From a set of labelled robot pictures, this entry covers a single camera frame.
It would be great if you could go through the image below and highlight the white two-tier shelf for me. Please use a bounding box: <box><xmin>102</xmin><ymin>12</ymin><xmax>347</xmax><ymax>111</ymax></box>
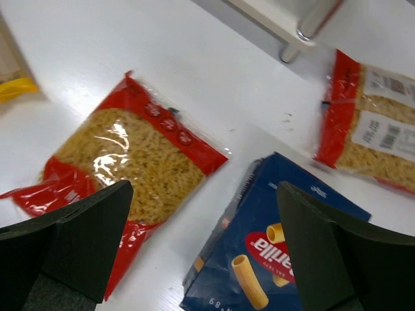
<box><xmin>228</xmin><ymin>0</ymin><xmax>344</xmax><ymax>63</ymax></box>

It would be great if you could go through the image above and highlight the yellow Pastatime spaghetti pack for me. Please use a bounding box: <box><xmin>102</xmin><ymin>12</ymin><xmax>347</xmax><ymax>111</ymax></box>
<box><xmin>1</xmin><ymin>14</ymin><xmax>39</xmax><ymax>103</ymax></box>

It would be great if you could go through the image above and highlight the blue Barilla rigatoni box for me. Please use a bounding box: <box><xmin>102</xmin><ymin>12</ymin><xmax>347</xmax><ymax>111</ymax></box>
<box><xmin>180</xmin><ymin>152</ymin><xmax>372</xmax><ymax>310</ymax></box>

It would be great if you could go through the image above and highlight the red fusilli bag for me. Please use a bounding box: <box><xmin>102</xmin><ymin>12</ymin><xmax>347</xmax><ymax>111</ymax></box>
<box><xmin>1</xmin><ymin>72</ymin><xmax>230</xmax><ymax>297</ymax></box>
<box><xmin>314</xmin><ymin>51</ymin><xmax>414</xmax><ymax>193</ymax></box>

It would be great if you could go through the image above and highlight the red fusilli bag front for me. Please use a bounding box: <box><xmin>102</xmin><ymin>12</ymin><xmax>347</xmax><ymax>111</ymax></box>
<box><xmin>1</xmin><ymin>72</ymin><xmax>230</xmax><ymax>297</ymax></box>

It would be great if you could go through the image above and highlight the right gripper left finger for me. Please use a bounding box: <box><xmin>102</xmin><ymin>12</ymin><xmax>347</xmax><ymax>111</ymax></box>
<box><xmin>1</xmin><ymin>181</ymin><xmax>133</xmax><ymax>310</ymax></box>

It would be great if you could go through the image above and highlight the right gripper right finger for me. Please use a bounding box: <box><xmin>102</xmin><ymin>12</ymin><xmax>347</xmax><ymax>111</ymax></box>
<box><xmin>277</xmin><ymin>181</ymin><xmax>414</xmax><ymax>310</ymax></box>

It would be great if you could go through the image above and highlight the red fusilli bag back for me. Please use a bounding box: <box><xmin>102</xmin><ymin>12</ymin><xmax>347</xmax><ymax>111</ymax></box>
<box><xmin>314</xmin><ymin>51</ymin><xmax>414</xmax><ymax>193</ymax></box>

